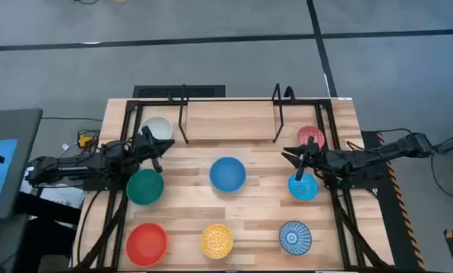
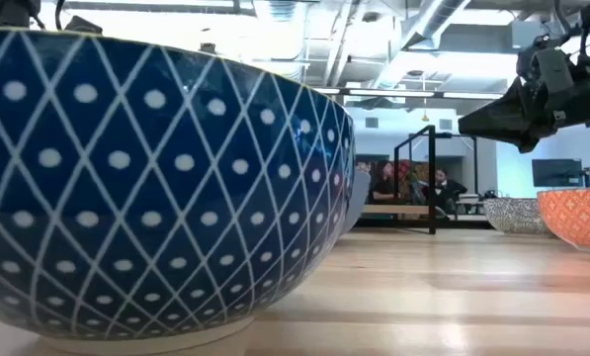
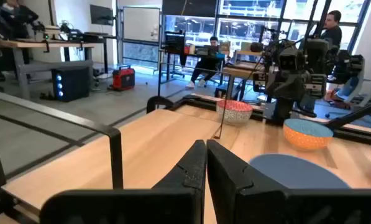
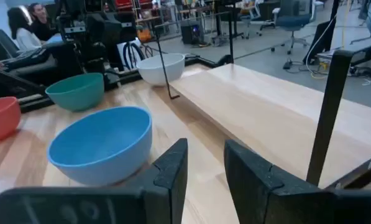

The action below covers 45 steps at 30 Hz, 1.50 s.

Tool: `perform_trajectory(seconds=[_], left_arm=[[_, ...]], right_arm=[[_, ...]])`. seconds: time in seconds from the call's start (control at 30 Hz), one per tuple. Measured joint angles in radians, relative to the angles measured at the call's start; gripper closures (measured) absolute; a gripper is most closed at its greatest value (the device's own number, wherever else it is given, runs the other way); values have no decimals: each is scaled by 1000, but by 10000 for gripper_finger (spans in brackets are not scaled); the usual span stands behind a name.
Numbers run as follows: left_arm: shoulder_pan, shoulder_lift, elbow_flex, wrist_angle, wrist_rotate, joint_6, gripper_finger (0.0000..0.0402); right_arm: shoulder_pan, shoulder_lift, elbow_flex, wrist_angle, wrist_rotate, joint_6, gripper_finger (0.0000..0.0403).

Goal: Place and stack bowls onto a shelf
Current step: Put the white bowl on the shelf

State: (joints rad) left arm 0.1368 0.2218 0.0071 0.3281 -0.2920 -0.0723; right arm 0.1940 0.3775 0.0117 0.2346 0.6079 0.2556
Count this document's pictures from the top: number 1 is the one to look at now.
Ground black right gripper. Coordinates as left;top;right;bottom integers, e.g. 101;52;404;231
281;136;315;181

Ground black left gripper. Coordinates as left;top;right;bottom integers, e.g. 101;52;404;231
143;125;175;174

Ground red-inside grey-patterned bowl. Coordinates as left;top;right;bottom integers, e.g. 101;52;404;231
296;125;326;151

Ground yellow-inside blue-lattice bowl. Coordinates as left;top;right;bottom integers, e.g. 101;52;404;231
200;223;234;260

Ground wooden shelf black metal legs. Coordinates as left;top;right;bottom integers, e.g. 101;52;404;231
178;83;296;146

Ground light-blue-inside orange-patterned bowl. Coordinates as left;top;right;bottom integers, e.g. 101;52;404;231
288;172;319;202

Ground green bowl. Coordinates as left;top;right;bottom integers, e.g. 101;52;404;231
126;168;165;206

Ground plain blue bowl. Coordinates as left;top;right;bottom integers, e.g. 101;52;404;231
209;156;247;193

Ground yellow plug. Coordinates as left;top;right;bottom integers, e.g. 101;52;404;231
77;132;94;149

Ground blue white striped bowl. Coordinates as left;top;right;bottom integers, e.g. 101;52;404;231
278;220;313;256

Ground red bowl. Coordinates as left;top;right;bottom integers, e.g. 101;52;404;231
125;222;168;268

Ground black hazard-striped floor mat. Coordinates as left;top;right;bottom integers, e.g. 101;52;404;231
361;130;427;272

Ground white paper sheet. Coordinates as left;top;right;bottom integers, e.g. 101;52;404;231
20;183;87;209

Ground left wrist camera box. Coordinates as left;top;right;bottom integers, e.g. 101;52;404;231
129;140;151;162

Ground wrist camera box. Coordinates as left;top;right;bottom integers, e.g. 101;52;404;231
129;140;151;162
311;150;332;170

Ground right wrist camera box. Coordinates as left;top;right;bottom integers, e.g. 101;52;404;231
311;150;332;170

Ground black metal rig frame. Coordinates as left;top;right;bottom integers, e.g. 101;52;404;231
72;97;392;272

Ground black cable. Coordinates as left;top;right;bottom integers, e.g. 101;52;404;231
429;134;453;204

